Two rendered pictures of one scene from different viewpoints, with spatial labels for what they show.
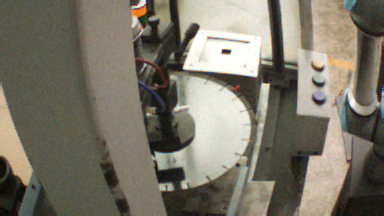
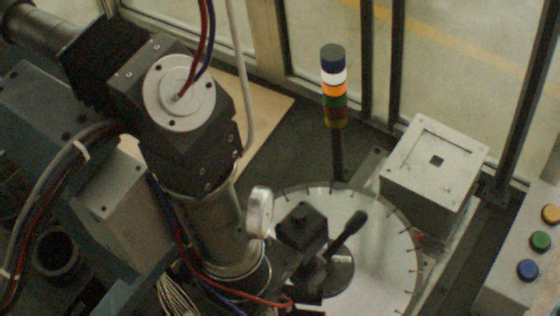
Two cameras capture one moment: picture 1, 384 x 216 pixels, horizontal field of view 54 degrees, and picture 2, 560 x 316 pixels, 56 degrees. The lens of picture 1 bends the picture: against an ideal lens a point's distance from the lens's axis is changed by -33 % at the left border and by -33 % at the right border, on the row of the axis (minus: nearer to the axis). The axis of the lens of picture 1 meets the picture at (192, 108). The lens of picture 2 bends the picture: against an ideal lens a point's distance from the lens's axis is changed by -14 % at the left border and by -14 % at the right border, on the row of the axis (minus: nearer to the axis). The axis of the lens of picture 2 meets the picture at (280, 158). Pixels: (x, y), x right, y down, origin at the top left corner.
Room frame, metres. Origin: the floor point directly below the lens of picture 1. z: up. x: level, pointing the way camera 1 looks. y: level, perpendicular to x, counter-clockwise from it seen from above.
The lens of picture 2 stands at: (0.37, -0.10, 1.89)
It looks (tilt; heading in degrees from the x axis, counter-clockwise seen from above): 54 degrees down; 26
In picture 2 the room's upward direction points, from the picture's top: 10 degrees counter-clockwise
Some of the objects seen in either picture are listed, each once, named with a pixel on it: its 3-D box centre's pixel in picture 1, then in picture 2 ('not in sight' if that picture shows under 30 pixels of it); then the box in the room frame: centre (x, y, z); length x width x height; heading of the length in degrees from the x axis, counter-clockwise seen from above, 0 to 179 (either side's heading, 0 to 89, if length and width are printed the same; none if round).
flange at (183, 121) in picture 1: (166, 125); (322, 265); (0.78, 0.05, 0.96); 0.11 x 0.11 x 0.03
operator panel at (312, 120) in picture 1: (313, 100); (524, 255); (0.95, -0.33, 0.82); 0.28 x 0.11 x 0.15; 164
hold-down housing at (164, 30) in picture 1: (158, 64); (304, 250); (0.70, 0.05, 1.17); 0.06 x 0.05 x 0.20; 155
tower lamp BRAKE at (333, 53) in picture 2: not in sight; (332, 58); (1.08, 0.11, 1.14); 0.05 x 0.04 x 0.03; 74
